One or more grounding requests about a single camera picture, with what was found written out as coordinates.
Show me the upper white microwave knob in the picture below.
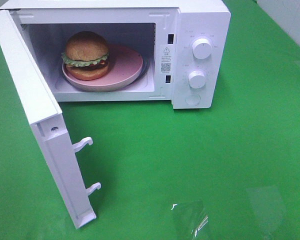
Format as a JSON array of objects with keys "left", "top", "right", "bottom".
[{"left": 192, "top": 37, "right": 212, "bottom": 60}]

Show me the burger with lettuce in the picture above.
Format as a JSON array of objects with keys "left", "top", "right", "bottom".
[{"left": 61, "top": 31, "right": 110, "bottom": 81}]

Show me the white microwave door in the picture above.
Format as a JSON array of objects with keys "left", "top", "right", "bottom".
[{"left": 0, "top": 10, "right": 101, "bottom": 229}]

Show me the pink plate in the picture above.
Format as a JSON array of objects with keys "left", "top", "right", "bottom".
[{"left": 62, "top": 44, "right": 145, "bottom": 92}]

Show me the lower white microwave knob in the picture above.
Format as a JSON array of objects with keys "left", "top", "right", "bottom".
[{"left": 188, "top": 70, "right": 207, "bottom": 89}]

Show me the round microwave door button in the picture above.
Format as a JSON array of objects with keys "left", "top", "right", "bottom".
[{"left": 185, "top": 94, "right": 201, "bottom": 106}]

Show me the white microwave knob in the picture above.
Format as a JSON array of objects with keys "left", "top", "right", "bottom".
[
  {"left": 192, "top": 37, "right": 212, "bottom": 60},
  {"left": 188, "top": 70, "right": 207, "bottom": 89}
]

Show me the white microwave oven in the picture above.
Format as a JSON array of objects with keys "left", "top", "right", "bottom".
[{"left": 0, "top": 0, "right": 231, "bottom": 109}]

